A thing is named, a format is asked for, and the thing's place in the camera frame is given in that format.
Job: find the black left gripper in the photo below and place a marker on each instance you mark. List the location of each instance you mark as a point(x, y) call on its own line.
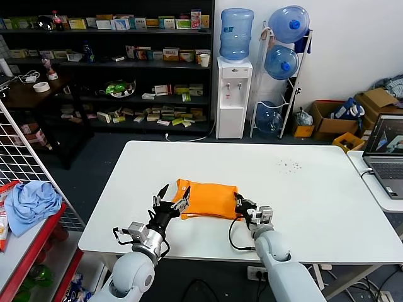
point(163, 217)

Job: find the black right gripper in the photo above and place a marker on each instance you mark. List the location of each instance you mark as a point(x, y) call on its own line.
point(246, 211)

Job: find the orange t-shirt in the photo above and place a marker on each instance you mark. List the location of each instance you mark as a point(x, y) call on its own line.
point(211, 198)

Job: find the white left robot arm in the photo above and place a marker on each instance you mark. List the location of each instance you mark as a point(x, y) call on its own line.
point(132, 277)

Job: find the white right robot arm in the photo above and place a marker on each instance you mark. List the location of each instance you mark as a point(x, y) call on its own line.
point(283, 270)

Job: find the pile of clothes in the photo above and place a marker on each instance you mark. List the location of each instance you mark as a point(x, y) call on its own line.
point(390, 85)

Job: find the white power strip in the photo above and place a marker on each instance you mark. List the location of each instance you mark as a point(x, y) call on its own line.
point(255, 273)

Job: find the blue water jug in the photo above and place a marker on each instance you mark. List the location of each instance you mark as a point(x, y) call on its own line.
point(267, 119)
point(236, 34)
point(289, 23)
point(281, 63)

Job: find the small yellow cardboard box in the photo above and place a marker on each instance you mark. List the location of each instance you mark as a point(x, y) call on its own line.
point(302, 130)

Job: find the white water dispenser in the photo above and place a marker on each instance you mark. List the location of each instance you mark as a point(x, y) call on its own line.
point(233, 100)

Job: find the flat white box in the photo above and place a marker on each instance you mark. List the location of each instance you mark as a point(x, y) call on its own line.
point(148, 96)

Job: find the clear plastic bag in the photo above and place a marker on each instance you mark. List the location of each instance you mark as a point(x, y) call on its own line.
point(303, 117)

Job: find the white red-striped box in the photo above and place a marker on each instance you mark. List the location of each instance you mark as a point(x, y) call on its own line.
point(162, 90)

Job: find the white jug rack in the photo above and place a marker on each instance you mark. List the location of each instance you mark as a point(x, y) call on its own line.
point(291, 104)

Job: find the large cardboard box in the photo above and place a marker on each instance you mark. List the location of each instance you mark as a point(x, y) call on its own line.
point(330, 124)

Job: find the green white bowl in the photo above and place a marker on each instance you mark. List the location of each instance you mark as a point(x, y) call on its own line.
point(118, 88)

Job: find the black clamp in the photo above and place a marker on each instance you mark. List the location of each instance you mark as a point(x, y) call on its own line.
point(298, 91)

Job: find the blue white packet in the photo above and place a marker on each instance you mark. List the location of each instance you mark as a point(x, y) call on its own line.
point(77, 289)

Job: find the black shelving unit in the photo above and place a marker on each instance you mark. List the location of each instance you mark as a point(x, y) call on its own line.
point(126, 72)

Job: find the blue bag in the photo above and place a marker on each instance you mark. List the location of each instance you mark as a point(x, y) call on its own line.
point(348, 110)

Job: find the light blue cloth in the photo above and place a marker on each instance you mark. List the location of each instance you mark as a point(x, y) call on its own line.
point(31, 204)

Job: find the white paper cup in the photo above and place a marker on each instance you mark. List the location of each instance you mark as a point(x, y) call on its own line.
point(204, 60)

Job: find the red white medicine box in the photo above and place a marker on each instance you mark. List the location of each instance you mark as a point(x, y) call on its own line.
point(187, 56)

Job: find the orange white medicine box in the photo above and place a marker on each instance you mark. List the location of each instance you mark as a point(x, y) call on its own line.
point(171, 54)

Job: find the grey laptop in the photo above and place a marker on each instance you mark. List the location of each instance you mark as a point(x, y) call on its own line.
point(384, 163)

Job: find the red brown carton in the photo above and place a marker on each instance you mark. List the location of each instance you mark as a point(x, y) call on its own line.
point(34, 136)

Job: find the dark wooden table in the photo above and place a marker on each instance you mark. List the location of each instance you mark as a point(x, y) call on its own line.
point(47, 104)

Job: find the green bottle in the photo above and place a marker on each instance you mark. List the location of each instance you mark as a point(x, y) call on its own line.
point(37, 280)

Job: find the blue drink bottle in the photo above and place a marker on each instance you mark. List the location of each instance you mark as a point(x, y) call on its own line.
point(88, 53)

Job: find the red white snack bag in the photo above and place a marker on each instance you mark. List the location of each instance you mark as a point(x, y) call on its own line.
point(4, 220)

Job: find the tan open cardboard box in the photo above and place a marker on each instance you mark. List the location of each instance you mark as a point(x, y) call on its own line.
point(376, 99)

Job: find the beige cloth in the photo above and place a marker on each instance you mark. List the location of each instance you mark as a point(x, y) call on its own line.
point(267, 34)

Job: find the masking tape roll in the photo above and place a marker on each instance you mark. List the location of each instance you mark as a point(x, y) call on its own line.
point(41, 87)

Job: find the dark blue cloth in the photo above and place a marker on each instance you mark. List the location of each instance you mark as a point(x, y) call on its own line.
point(303, 42)

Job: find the green white medicine box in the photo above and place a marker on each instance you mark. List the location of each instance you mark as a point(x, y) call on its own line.
point(19, 23)
point(183, 24)
point(166, 23)

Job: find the teal white medicine box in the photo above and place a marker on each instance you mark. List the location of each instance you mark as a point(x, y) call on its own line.
point(138, 24)

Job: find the pink drink bottle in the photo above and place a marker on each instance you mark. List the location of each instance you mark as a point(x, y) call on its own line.
point(48, 67)

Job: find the pink standing box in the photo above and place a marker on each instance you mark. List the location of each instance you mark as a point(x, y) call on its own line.
point(196, 19)

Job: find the blue white medicine box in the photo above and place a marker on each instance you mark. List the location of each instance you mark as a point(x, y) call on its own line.
point(121, 24)

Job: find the yellow medicine box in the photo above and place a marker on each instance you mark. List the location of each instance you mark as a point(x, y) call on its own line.
point(77, 24)

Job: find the cola bottle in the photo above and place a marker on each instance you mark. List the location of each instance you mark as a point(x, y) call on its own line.
point(57, 21)

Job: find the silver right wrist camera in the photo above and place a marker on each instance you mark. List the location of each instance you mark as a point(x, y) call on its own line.
point(264, 215)

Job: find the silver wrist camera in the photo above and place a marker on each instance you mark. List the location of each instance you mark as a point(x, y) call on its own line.
point(136, 232)
point(264, 215)

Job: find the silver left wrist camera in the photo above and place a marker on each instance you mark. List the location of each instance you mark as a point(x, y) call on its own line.
point(136, 232)

